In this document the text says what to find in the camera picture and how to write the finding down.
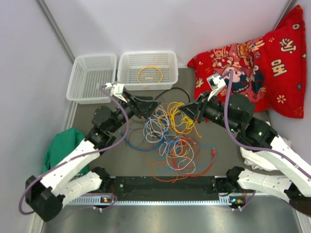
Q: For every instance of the green cloth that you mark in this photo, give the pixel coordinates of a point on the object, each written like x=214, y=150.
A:
x=61, y=146

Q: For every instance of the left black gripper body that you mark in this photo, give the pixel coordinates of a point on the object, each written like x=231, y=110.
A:
x=129, y=107

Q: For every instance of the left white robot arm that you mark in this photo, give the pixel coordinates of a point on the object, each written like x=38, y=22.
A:
x=51, y=191

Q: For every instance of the left white plastic basket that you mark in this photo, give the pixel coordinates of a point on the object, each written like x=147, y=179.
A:
x=89, y=73

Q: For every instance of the grey slotted cable duct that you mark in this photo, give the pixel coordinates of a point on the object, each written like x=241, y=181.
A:
x=105, y=200

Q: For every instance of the red printed pillow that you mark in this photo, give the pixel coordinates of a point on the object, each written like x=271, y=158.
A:
x=271, y=71

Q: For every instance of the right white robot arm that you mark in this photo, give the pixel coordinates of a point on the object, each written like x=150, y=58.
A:
x=255, y=135

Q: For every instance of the white plastic basket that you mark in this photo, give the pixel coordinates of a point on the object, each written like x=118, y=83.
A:
x=89, y=73
x=148, y=70

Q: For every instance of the right white plastic basket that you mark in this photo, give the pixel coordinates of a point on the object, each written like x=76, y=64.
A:
x=148, y=70

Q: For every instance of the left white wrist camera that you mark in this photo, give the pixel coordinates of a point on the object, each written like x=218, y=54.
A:
x=115, y=89

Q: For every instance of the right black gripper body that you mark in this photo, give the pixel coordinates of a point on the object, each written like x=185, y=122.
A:
x=211, y=111

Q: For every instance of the white cloth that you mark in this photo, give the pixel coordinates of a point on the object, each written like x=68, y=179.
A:
x=255, y=161

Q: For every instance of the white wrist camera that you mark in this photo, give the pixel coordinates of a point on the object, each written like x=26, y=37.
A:
x=115, y=89
x=216, y=83

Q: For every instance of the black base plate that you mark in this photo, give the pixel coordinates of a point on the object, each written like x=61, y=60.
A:
x=148, y=188

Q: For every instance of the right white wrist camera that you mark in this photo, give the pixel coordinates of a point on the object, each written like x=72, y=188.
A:
x=216, y=83

